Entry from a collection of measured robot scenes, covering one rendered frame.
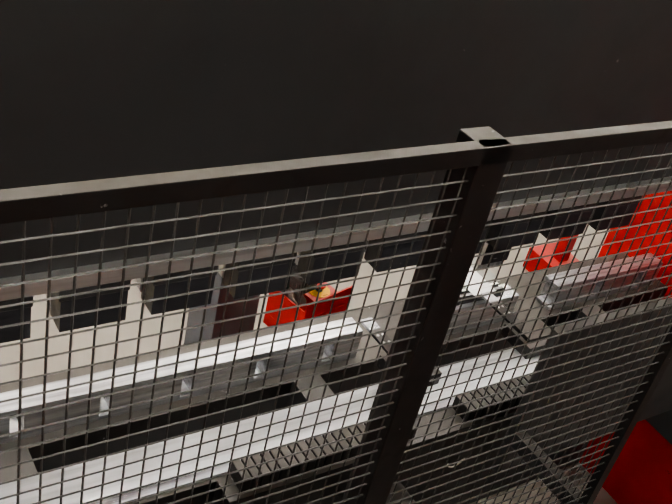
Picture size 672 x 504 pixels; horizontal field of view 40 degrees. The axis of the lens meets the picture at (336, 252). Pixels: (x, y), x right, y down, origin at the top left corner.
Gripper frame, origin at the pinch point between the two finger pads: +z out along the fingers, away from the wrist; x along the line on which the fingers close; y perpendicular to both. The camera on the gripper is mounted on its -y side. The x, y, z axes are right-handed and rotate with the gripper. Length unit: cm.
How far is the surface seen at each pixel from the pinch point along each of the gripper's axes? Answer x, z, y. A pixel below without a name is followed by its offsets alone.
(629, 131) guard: -59, -116, 113
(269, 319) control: -4.8, 5.1, -2.6
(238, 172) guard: -116, -117, 100
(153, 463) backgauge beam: -85, -20, 49
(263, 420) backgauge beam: -57, -20, 52
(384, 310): 10.8, -10.8, 28.4
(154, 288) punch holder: -73, -48, 29
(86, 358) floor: -18, 67, -84
